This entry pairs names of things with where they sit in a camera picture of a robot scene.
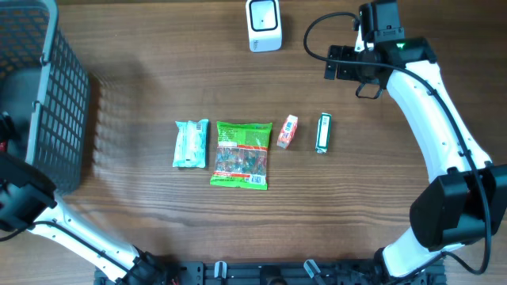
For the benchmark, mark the white barcode scanner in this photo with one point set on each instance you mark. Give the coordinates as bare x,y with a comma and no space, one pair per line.
264,25

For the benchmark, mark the red snack bar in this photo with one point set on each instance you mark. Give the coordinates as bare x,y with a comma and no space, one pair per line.
3,146

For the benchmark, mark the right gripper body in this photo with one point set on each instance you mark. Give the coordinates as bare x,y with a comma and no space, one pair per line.
346,53

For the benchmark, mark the light blue white packet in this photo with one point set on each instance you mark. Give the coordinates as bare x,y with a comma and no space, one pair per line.
191,144

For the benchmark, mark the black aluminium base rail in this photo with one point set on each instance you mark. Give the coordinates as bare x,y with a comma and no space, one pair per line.
354,272

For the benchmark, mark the grey plastic shopping basket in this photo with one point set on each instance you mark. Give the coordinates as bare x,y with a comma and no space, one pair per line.
45,92

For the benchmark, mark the small orange white packet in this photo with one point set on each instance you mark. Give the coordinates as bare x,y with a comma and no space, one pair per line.
287,132

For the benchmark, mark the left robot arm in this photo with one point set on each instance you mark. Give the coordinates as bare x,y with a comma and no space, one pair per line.
29,202

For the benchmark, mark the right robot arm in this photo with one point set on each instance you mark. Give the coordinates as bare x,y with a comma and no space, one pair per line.
465,200

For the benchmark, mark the green white boxed item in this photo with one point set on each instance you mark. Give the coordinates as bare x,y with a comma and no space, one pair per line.
323,133

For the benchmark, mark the green candy bag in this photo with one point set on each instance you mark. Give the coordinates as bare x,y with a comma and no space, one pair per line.
242,155

